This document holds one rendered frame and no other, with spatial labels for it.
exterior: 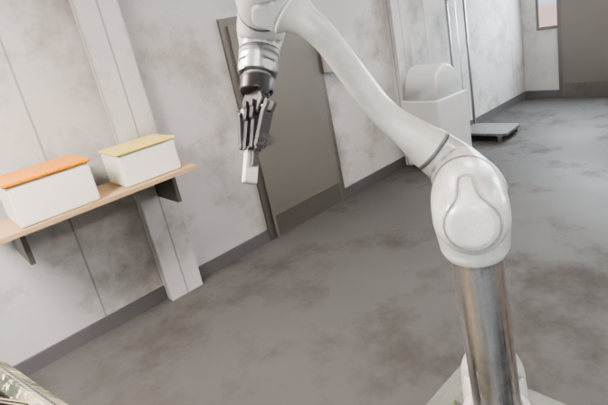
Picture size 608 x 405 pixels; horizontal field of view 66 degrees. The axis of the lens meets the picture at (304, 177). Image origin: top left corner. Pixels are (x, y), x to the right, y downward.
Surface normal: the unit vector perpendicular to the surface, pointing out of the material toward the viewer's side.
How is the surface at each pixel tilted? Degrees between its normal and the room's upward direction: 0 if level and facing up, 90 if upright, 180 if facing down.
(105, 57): 90
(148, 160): 90
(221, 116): 90
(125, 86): 90
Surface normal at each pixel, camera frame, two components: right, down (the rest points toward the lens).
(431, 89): -0.78, 0.17
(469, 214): -0.27, 0.29
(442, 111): 0.62, 0.11
